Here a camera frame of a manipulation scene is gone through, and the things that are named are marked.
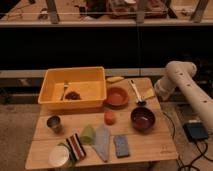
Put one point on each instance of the yellow sponge piece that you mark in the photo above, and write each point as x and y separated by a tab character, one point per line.
148	94

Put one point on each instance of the green cone-shaped object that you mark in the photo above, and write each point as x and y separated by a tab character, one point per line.
87	136

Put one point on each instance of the small metal cup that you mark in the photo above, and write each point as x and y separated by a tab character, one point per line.
54	123

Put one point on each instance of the grey folded cloth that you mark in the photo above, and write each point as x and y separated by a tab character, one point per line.
102	142

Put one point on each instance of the yellow banana toy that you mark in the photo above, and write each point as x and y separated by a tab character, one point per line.
114	79

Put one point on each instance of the brown food item in tub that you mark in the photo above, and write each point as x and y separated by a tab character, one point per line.
72	96

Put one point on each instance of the yellow plastic tub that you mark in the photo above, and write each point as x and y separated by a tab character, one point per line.
88	82

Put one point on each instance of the wooden folding table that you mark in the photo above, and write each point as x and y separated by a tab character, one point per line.
156	145

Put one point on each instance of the dark brown bowl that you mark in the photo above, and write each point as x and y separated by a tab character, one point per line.
142	119

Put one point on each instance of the black foot pedal box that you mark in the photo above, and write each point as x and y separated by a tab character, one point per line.
195	131

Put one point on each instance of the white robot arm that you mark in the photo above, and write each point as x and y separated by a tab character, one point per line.
179	74

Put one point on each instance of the orange round fruit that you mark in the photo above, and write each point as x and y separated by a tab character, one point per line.
109	117

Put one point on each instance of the striped red white black item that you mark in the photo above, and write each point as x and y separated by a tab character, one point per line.
76	149

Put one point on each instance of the fork in tub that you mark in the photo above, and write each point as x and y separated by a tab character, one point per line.
66	85

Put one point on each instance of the white handled spoon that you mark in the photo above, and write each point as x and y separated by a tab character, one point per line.
140	101

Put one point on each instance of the blue sponge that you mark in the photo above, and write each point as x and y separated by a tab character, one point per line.
121	146

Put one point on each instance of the orange shallow bowl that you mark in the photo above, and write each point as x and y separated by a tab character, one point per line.
117	96

